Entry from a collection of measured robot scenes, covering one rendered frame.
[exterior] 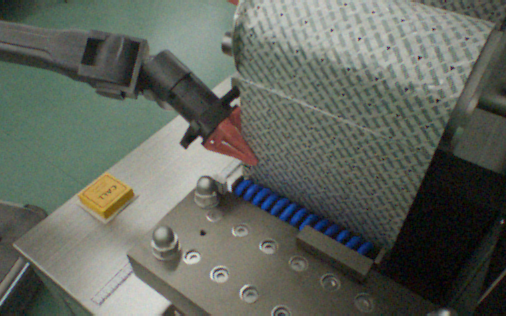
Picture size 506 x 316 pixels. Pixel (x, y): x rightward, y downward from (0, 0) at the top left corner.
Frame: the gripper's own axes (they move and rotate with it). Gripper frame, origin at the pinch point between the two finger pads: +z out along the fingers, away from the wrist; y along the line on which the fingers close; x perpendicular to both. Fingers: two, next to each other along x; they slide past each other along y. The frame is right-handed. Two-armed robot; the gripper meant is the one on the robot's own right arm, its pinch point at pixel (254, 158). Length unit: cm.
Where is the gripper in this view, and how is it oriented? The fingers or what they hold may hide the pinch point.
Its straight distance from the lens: 58.3
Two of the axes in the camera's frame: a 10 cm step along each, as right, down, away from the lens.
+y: -5.7, 5.9, -5.7
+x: 3.9, -4.2, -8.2
